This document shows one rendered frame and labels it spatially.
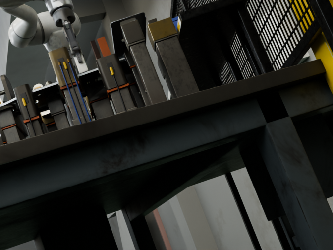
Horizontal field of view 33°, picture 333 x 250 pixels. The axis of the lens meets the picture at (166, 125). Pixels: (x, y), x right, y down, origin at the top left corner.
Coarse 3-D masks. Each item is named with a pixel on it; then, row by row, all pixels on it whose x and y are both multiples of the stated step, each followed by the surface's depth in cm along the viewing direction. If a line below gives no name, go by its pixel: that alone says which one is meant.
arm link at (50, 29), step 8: (40, 16) 249; (48, 16) 250; (48, 24) 249; (80, 24) 259; (48, 32) 249; (56, 32) 251; (48, 40) 252; (64, 40) 254; (48, 48) 256; (72, 56) 260; (56, 80) 263; (64, 104) 264; (72, 120) 265
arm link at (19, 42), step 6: (12, 24) 241; (12, 30) 241; (42, 30) 248; (12, 36) 243; (18, 36) 241; (36, 36) 247; (42, 36) 249; (12, 42) 249; (18, 42) 245; (24, 42) 245; (30, 42) 248; (36, 42) 250; (42, 42) 252
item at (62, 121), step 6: (54, 96) 188; (60, 96) 188; (48, 102) 187; (54, 102) 187; (60, 102) 187; (54, 108) 187; (60, 108) 187; (54, 114) 186; (60, 114) 187; (66, 114) 190; (54, 120) 186; (60, 120) 186; (66, 120) 186; (60, 126) 186; (66, 126) 186
